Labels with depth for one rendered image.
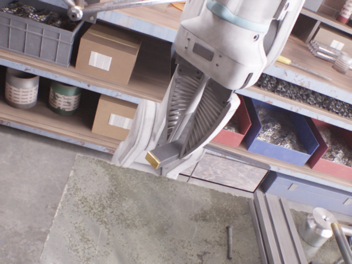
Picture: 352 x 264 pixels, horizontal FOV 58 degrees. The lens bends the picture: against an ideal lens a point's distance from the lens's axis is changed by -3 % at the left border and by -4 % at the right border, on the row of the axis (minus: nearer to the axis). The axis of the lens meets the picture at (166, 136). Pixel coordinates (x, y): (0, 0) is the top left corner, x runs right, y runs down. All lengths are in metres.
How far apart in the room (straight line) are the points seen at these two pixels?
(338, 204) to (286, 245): 1.89
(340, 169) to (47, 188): 1.62
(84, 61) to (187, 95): 1.24
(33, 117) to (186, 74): 1.52
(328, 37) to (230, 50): 1.97
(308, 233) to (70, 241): 0.39
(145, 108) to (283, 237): 0.57
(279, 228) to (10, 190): 1.32
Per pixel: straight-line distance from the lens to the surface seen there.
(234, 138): 1.80
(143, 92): 1.62
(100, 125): 1.80
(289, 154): 1.95
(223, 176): 1.98
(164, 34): 1.45
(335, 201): 2.39
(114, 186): 0.52
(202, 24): 0.36
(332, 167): 2.11
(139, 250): 0.46
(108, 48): 1.57
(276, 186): 2.15
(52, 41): 1.62
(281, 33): 0.72
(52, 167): 1.77
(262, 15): 0.35
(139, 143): 0.97
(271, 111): 2.27
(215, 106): 0.39
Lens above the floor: 1.26
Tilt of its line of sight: 35 degrees down
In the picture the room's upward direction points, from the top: 23 degrees clockwise
